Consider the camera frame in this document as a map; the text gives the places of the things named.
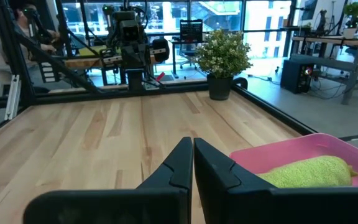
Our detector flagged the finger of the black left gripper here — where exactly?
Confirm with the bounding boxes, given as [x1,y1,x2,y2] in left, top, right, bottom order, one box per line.
[135,45,150,70]
[122,45,137,70]

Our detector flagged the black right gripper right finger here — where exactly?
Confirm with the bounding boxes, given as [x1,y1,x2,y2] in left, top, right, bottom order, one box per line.
[193,138,358,224]

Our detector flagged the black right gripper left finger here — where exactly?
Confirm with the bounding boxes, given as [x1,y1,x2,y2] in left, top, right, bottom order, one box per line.
[23,136,194,224]

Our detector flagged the pink translucent plastic basket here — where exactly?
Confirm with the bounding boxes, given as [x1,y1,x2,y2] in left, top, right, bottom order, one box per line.
[228,133,358,189]

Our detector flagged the green microfiber towel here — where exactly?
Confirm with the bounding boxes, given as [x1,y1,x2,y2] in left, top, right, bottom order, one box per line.
[258,155,358,189]

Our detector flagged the black office chair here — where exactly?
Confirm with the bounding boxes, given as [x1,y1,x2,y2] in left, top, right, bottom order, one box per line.
[178,19,204,71]

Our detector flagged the wooden background table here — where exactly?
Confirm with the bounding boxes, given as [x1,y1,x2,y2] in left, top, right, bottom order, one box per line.
[63,57,124,86]

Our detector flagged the green bushy plant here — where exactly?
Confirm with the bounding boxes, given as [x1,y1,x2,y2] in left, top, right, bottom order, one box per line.
[195,28,254,78]

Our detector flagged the black plant pot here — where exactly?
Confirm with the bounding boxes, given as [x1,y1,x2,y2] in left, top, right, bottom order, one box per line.
[206,73,234,101]

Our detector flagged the black slanted bar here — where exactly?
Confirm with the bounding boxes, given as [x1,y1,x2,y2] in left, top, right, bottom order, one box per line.
[12,29,104,94]

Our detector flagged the person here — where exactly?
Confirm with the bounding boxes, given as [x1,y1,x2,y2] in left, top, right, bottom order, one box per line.
[13,4,61,63]

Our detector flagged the black computer tower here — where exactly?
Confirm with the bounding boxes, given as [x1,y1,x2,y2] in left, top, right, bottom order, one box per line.
[280,58,315,95]

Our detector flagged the blue-screen monitor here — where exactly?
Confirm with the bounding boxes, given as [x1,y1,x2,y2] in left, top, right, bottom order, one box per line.
[301,0,319,21]

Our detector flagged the wooden desk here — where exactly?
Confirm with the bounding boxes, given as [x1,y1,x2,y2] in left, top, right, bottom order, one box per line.
[291,35,358,106]

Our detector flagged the white plant pot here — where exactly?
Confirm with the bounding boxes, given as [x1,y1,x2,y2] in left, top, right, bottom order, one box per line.
[342,27,358,40]

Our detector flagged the small green plant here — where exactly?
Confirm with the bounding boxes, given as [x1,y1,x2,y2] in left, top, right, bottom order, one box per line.
[342,1,358,20]

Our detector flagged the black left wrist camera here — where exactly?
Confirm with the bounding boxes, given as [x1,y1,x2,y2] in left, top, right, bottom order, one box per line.
[119,19,142,44]

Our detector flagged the black rig frame post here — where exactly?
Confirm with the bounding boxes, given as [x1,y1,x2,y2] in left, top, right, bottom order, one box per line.
[0,0,37,106]

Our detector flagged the white metal bracket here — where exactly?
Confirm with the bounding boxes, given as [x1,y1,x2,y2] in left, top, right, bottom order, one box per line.
[4,74,22,121]

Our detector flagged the black floor cables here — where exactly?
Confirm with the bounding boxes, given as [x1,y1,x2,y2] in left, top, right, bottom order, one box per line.
[308,73,356,101]

